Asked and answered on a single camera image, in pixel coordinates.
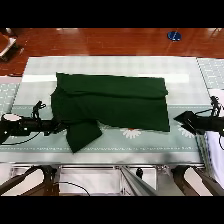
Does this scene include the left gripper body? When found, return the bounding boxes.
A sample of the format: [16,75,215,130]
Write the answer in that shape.
[43,119,67,137]

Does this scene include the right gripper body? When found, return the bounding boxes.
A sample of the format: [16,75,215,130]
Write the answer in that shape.
[191,113,208,136]

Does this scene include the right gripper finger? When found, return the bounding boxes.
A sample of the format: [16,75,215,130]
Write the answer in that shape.
[181,121,199,136]
[173,110,198,123]

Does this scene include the dark green T-shirt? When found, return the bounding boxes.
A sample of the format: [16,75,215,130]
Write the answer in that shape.
[50,72,171,154]

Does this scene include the white garment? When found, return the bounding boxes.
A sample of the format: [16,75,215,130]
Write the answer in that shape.
[203,130,224,190]

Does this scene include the blue round floor mark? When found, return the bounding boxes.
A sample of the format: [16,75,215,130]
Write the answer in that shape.
[166,30,182,42]

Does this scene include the black cable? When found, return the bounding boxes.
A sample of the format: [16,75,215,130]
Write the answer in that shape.
[53,180,92,197]
[0,131,42,146]

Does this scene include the silver frame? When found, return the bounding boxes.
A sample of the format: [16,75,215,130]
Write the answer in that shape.
[0,162,224,197]

